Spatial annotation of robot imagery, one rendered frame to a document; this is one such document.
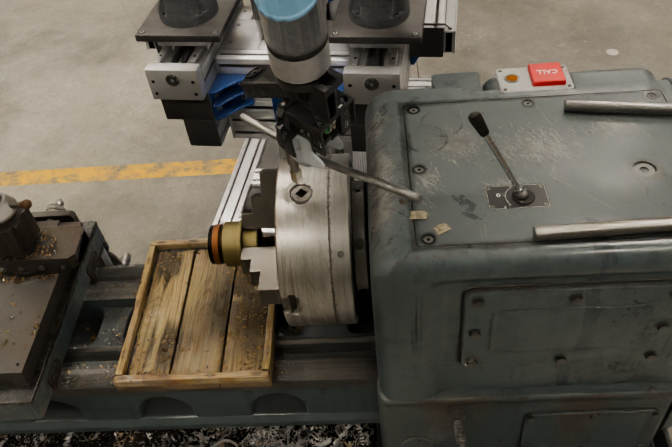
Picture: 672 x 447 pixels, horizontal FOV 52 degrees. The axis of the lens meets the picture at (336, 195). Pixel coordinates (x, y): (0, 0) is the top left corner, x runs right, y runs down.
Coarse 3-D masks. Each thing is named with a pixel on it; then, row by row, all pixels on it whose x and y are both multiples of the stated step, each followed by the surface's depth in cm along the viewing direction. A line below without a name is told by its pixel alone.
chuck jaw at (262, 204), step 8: (264, 176) 124; (272, 176) 124; (264, 184) 124; (272, 184) 124; (264, 192) 124; (272, 192) 124; (256, 200) 125; (264, 200) 125; (272, 200) 125; (256, 208) 125; (264, 208) 125; (272, 208) 125; (248, 216) 125; (256, 216) 125; (264, 216) 125; (272, 216) 125; (248, 224) 126; (256, 224) 126; (264, 224) 126; (272, 224) 126
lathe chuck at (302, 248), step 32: (288, 192) 115; (320, 192) 114; (288, 224) 112; (320, 224) 112; (288, 256) 112; (320, 256) 112; (288, 288) 114; (320, 288) 114; (288, 320) 120; (320, 320) 120
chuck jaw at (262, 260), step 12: (252, 252) 124; (264, 252) 123; (252, 264) 121; (264, 264) 121; (252, 276) 121; (264, 276) 119; (276, 276) 119; (264, 288) 117; (276, 288) 117; (264, 300) 118; (276, 300) 118; (288, 300) 116
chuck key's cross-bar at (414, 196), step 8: (248, 120) 106; (256, 120) 106; (256, 128) 106; (264, 128) 105; (272, 136) 104; (328, 160) 99; (336, 168) 98; (344, 168) 97; (352, 168) 97; (352, 176) 97; (360, 176) 96; (368, 176) 95; (376, 184) 94; (384, 184) 93; (392, 184) 93; (392, 192) 93; (400, 192) 92; (408, 192) 91; (416, 192) 91; (416, 200) 90
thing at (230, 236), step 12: (216, 228) 127; (228, 228) 126; (240, 228) 125; (216, 240) 125; (228, 240) 125; (240, 240) 124; (252, 240) 125; (216, 252) 125; (228, 252) 125; (240, 252) 124; (228, 264) 127; (240, 264) 127
